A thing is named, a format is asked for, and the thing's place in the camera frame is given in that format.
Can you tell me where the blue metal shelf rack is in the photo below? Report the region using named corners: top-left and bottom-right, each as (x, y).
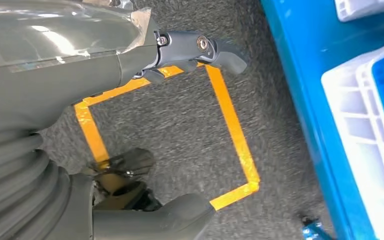
top-left (260, 0), bottom-right (384, 240)

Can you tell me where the white plastic storage bin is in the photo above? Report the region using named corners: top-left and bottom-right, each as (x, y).
top-left (334, 0), bottom-right (384, 22)
top-left (321, 43), bottom-right (384, 240)

